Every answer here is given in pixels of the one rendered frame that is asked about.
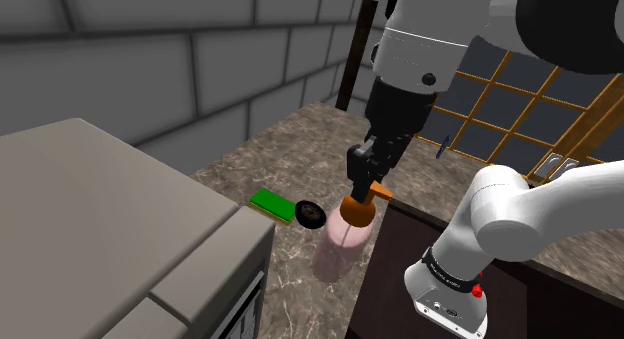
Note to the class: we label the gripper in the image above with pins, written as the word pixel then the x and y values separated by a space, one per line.
pixel 397 116

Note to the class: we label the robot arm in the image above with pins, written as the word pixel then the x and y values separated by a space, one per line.
pixel 507 216

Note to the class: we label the black round disc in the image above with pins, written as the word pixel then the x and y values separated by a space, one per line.
pixel 310 214

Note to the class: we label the pink soap dispenser orange pump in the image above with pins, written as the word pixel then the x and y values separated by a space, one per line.
pixel 341 245

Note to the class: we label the green and yellow sponge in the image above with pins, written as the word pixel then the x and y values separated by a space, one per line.
pixel 273 205

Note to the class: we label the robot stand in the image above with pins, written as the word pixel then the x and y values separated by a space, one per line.
pixel 390 284

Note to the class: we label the wooden lattice window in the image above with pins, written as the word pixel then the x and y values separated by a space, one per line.
pixel 524 106

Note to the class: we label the grey box appliance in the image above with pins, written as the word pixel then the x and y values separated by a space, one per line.
pixel 97 216

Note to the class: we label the dark wooden post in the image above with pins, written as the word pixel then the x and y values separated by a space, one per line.
pixel 355 60

